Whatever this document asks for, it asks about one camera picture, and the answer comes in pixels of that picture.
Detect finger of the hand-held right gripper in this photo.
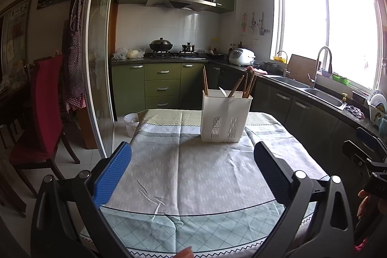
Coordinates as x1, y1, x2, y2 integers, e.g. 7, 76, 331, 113
356, 127, 387, 156
342, 140, 380, 168

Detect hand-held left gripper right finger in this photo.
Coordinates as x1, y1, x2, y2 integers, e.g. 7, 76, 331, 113
251, 141, 355, 258

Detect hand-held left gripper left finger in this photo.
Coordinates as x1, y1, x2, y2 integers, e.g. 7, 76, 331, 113
30, 141, 133, 258

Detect white plastic utensil holder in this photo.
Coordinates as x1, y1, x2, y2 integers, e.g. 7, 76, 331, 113
201, 89, 253, 143

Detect person's right hand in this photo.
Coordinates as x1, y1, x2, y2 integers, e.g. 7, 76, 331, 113
357, 190, 371, 218

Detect person's left hand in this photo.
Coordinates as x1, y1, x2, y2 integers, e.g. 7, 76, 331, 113
175, 247, 194, 258

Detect dish rack with dishes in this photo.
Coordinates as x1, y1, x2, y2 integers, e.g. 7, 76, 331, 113
367, 90, 387, 132

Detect dark crumpled rag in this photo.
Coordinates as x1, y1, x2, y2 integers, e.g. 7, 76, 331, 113
345, 105, 365, 119

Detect white waste bin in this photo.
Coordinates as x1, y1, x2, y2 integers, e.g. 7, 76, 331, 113
124, 113, 141, 138

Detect patterned grey green tablecloth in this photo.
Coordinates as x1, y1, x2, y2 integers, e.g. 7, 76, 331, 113
80, 108, 330, 258

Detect steel double sink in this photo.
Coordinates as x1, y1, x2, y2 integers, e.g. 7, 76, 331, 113
268, 75, 348, 111

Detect green plastic item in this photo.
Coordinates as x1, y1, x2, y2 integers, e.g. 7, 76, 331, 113
332, 73, 351, 86

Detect dark green counter cabinets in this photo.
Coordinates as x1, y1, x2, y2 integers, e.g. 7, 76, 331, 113
208, 65, 387, 186

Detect tall steel faucet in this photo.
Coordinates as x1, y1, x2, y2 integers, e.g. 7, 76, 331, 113
308, 46, 333, 89

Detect brown cutting board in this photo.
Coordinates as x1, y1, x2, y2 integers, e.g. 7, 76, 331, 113
287, 54, 319, 85

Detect green lower drawer cabinets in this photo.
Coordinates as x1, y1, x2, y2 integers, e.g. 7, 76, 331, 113
112, 62, 222, 118

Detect kitchen window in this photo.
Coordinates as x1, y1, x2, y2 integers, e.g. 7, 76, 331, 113
272, 0, 382, 93

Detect red checked towel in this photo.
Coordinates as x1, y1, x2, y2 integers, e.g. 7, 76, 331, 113
246, 65, 268, 76

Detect red upholstered wooden chair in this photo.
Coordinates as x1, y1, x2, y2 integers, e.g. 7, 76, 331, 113
9, 54, 81, 180

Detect black cooking pot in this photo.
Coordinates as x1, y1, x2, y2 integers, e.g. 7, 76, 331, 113
261, 61, 280, 74

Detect small steel faucet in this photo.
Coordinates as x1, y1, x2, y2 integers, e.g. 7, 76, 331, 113
276, 51, 291, 79

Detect checked hanging apron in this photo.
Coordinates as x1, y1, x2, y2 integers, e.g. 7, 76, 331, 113
62, 0, 87, 112

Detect white plastic bag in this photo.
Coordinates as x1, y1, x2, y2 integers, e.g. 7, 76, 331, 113
112, 48, 128, 62

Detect white rice cooker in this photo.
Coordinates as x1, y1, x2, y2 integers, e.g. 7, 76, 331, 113
229, 48, 256, 66

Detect pale dough in bag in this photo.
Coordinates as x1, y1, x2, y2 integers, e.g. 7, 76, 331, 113
126, 49, 146, 59

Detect frosted glass sliding door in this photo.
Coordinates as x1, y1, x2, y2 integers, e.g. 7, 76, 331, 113
82, 0, 128, 159

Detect seasoning bottles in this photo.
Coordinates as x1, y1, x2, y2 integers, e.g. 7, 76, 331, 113
228, 42, 244, 55

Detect black gas stove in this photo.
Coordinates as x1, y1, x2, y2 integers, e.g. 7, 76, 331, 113
148, 51, 208, 60

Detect black wok with lid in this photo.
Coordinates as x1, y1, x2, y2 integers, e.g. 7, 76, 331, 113
149, 37, 174, 53

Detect hanging wall utensils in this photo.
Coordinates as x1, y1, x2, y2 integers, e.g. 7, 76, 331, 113
240, 13, 271, 37

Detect framed wall calendar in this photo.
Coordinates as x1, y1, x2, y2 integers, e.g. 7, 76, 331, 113
0, 0, 34, 75

